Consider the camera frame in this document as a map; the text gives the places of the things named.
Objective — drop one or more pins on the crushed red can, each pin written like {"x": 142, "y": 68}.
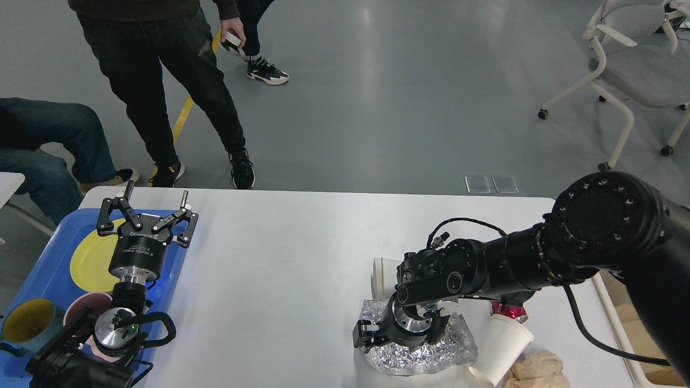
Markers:
{"x": 519, "y": 314}

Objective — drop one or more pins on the white plastic bin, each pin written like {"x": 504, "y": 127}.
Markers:
{"x": 613, "y": 293}

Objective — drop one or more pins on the white table edge left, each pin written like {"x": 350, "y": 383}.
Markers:
{"x": 10, "y": 183}

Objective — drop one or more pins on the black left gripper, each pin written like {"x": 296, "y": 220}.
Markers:
{"x": 138, "y": 250}

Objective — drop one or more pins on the grey office chair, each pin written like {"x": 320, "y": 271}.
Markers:
{"x": 634, "y": 52}

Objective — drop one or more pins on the seated person in jeans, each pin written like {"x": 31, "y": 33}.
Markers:
{"x": 61, "y": 150}

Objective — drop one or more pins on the aluminium foil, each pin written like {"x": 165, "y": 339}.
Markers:
{"x": 455, "y": 346}

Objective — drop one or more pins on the blue plastic tray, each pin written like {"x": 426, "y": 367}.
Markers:
{"x": 51, "y": 278}

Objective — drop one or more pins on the person in black trousers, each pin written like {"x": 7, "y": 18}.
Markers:
{"x": 133, "y": 41}

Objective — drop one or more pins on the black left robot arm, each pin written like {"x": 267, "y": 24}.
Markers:
{"x": 104, "y": 349}

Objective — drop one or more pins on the white paper cup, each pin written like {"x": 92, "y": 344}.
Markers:
{"x": 504, "y": 340}
{"x": 384, "y": 278}

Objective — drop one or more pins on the lying white paper cup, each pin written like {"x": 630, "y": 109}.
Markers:
{"x": 384, "y": 278}

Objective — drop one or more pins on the brown paper front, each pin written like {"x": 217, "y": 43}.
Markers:
{"x": 542, "y": 369}

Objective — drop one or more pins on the yellow plastic plate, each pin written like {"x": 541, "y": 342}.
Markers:
{"x": 91, "y": 260}

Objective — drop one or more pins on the person in dark jeans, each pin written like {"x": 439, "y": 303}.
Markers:
{"x": 258, "y": 67}

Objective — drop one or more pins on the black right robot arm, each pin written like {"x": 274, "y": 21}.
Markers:
{"x": 607, "y": 221}

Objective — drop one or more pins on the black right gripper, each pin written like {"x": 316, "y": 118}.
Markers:
{"x": 398, "y": 327}

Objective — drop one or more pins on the teal mug yellow inside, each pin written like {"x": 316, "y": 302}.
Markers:
{"x": 30, "y": 325}

